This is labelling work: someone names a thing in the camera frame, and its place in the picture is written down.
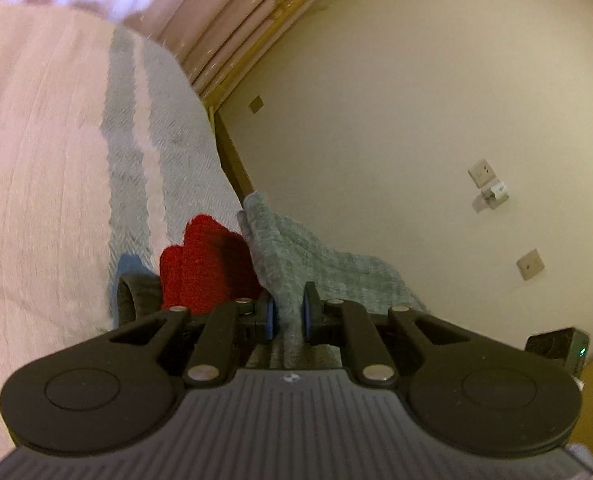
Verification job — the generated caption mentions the dark green knit garment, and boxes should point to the dark green knit garment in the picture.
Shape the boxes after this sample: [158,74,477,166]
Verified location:
[237,192,428,370]

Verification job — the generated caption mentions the dark folded clothes stack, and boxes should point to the dark folded clothes stack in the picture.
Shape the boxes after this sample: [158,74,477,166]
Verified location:
[112,254,163,327]

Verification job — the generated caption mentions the red folded garment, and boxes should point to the red folded garment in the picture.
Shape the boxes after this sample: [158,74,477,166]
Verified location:
[160,214,262,315]

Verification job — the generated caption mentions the white plugged charger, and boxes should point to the white plugged charger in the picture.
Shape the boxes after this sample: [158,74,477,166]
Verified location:
[472,181,509,214]

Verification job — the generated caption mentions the beige drape curtain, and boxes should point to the beige drape curtain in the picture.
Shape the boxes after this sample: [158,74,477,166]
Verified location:
[195,0,357,106]

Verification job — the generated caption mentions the wooden bed frame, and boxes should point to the wooden bed frame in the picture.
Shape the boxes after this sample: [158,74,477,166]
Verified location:
[206,106,254,204]

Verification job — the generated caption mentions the white wall socket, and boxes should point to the white wall socket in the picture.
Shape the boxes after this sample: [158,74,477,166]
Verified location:
[468,159,496,188]

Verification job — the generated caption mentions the small beige wall plate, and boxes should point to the small beige wall plate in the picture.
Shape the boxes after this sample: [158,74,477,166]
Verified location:
[249,96,264,114]

